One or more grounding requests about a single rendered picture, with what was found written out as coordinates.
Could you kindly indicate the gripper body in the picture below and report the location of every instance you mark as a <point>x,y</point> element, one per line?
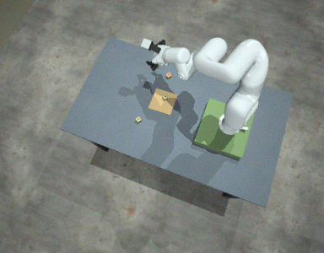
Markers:
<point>157,58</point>

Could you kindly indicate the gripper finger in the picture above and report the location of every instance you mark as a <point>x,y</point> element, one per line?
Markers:
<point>161,43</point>
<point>152,65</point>

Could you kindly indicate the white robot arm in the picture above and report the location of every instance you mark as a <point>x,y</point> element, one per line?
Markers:
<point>249,54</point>

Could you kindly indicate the beige flat mat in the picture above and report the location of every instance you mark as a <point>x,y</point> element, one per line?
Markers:
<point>159,104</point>

